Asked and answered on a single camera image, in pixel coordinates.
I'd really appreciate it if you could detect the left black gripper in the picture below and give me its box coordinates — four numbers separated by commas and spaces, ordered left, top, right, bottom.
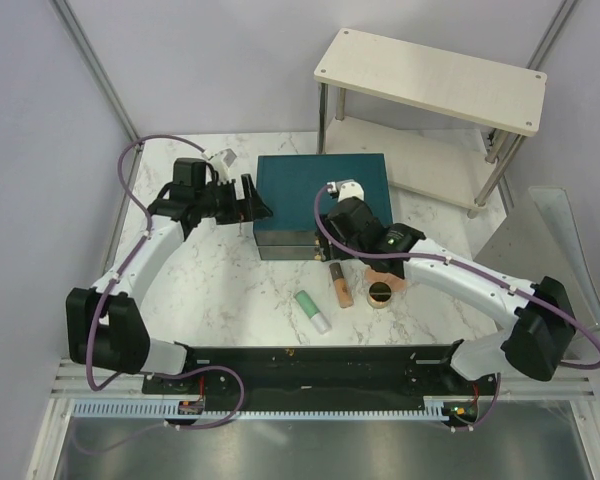
195, 174, 272, 226

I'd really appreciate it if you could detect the teal drawer organizer box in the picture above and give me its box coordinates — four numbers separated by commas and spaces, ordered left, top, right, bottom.
256, 152, 395, 262

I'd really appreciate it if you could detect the green makeup tube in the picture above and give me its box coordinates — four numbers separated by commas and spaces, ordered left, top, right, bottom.
294, 290, 331, 335

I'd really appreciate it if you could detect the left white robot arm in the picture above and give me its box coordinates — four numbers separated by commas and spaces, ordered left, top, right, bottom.
66, 158, 273, 393

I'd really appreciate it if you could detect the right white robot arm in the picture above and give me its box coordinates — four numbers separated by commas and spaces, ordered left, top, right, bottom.
314, 197, 576, 394

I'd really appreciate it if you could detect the round gold compact jar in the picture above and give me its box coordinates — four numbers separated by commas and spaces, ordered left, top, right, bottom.
367, 282, 393, 309

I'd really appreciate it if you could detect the pink powder puff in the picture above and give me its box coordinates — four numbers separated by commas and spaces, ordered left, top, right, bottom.
365, 267, 407, 292

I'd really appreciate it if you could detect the white two-tier shelf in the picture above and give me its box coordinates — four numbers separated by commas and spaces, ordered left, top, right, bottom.
314, 28, 547, 218

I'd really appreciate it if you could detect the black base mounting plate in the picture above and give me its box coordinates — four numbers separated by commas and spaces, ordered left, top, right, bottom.
142, 345, 495, 410

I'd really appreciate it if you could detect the grey metal panel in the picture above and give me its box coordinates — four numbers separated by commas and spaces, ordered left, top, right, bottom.
473, 186, 600, 361

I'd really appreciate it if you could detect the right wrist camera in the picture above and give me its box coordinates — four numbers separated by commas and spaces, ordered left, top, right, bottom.
327, 179, 365, 202

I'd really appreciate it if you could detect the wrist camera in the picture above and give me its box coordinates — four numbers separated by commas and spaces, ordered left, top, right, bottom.
202, 148, 237, 182
327, 179, 365, 202

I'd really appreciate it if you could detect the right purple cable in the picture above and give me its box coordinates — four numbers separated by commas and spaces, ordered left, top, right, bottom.
313, 183, 600, 435

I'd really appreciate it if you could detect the purple cable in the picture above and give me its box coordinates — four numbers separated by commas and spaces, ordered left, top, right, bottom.
72, 134, 246, 455
313, 183, 600, 435

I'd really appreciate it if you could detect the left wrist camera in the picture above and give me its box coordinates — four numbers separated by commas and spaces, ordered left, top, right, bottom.
202, 148, 237, 182

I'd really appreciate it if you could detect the white slotted cable duct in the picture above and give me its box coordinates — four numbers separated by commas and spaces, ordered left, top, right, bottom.
71, 398, 449, 421

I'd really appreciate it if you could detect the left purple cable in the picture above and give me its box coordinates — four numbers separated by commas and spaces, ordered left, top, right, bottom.
72, 134, 246, 455

